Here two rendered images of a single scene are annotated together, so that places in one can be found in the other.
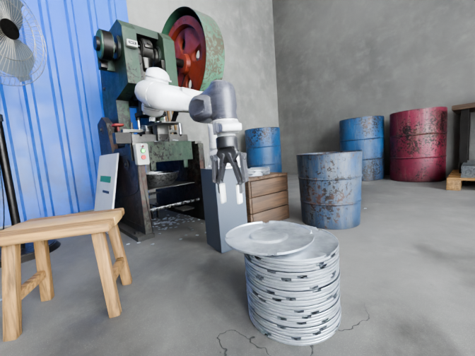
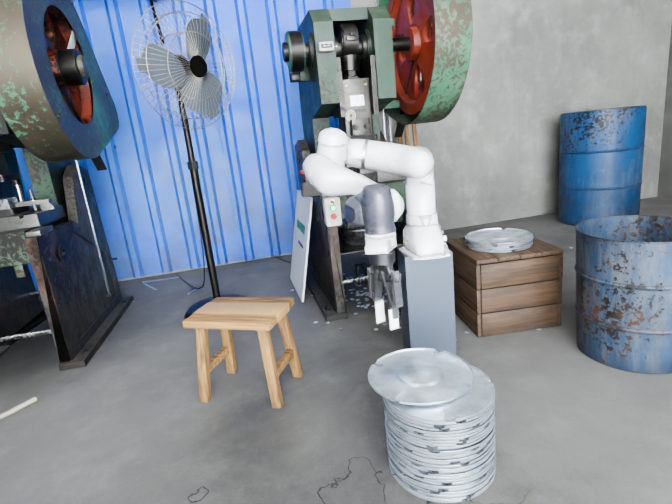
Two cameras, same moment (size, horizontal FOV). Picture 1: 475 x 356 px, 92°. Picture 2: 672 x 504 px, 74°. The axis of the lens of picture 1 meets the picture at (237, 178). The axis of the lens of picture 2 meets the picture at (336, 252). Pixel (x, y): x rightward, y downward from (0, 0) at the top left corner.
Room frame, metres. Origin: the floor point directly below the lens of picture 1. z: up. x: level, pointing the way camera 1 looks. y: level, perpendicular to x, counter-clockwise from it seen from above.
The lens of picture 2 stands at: (-0.31, -0.51, 0.92)
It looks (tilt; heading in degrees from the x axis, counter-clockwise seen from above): 15 degrees down; 32
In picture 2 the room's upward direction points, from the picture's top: 6 degrees counter-clockwise
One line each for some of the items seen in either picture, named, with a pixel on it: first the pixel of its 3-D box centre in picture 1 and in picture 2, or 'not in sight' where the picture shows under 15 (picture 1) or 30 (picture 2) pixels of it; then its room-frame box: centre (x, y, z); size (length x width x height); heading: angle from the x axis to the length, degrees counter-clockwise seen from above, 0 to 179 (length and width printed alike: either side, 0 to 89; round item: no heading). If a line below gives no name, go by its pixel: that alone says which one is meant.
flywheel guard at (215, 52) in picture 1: (176, 67); (402, 47); (2.19, 0.48, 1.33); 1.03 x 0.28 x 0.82; 43
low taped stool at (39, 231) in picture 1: (72, 264); (246, 349); (0.81, 0.63, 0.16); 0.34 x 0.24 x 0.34; 105
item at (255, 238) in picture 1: (268, 234); (419, 373); (0.74, -0.09, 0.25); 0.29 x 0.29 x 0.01
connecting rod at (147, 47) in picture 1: (145, 62); (349, 60); (1.88, 0.65, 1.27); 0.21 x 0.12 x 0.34; 43
